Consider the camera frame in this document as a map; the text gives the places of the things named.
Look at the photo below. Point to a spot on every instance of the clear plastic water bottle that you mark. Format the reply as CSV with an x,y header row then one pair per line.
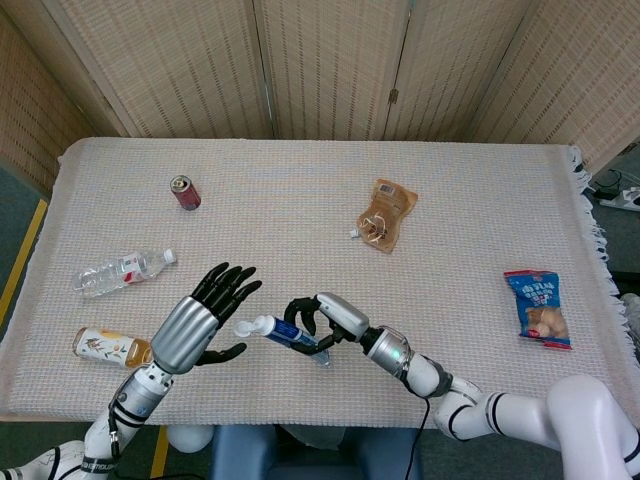
x,y
115,272

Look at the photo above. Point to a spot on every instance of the brass screen hinge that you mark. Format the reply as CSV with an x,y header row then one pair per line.
x,y
393,96

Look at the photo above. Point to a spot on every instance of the brown spout pouch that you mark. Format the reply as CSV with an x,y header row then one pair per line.
x,y
385,215

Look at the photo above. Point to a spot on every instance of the blue snack bag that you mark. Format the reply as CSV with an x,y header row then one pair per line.
x,y
540,310

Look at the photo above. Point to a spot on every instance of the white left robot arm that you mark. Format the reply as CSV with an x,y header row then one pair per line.
x,y
135,395

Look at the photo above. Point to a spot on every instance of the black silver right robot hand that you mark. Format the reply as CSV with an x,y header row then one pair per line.
x,y
345,315

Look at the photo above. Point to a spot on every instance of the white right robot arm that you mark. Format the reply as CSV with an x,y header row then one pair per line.
x,y
500,410

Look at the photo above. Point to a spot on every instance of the white power strip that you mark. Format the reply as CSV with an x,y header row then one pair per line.
x,y
622,199

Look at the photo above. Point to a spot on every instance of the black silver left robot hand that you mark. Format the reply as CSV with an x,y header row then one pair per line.
x,y
187,330

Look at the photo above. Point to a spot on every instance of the woven folding screen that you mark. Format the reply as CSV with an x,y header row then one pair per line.
x,y
175,65

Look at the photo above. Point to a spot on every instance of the floral label tea bottle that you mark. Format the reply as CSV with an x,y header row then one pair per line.
x,y
107,347

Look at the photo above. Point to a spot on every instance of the beige woven tablecloth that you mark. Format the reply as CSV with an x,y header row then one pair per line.
x,y
300,225

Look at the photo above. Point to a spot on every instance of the blue white toothpaste tube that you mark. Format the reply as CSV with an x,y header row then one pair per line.
x,y
282,331

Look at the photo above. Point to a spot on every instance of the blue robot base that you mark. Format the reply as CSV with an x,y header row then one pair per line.
x,y
250,455

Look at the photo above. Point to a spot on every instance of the red soda can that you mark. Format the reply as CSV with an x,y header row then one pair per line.
x,y
187,196

